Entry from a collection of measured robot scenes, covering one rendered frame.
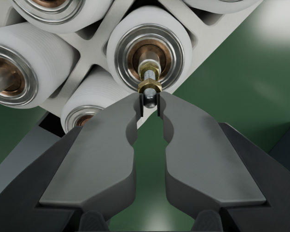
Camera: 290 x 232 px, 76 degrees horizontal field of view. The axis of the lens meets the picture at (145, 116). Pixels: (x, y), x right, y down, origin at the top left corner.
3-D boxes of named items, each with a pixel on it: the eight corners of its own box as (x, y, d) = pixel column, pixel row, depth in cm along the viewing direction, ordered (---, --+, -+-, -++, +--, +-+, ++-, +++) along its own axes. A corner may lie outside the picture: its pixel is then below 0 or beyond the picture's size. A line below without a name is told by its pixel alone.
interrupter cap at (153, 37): (132, 100, 23) (132, 103, 23) (101, 41, 19) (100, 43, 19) (192, 78, 21) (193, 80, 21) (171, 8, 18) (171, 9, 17)
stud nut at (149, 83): (154, 73, 14) (155, 78, 13) (166, 91, 14) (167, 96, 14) (133, 87, 14) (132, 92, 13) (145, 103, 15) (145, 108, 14)
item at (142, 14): (136, 65, 39) (128, 111, 24) (114, 18, 34) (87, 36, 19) (180, 47, 37) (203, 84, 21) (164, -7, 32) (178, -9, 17)
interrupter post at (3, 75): (14, 89, 23) (-5, 101, 20) (-8, 78, 22) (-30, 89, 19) (19, 73, 21) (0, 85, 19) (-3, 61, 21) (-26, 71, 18)
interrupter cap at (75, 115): (85, 153, 28) (84, 157, 28) (55, 114, 24) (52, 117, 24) (130, 139, 27) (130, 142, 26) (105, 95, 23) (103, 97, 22)
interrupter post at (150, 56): (143, 74, 21) (142, 86, 19) (134, 55, 20) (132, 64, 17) (163, 66, 21) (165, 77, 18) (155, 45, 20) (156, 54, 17)
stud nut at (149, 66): (153, 58, 17) (153, 61, 16) (163, 73, 18) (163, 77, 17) (135, 70, 17) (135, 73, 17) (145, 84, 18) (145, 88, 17)
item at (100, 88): (106, 104, 44) (83, 161, 29) (83, 66, 39) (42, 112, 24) (143, 89, 42) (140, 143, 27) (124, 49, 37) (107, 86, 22)
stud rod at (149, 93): (150, 59, 18) (152, 93, 12) (156, 67, 19) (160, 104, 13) (142, 65, 19) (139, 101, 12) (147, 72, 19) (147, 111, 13)
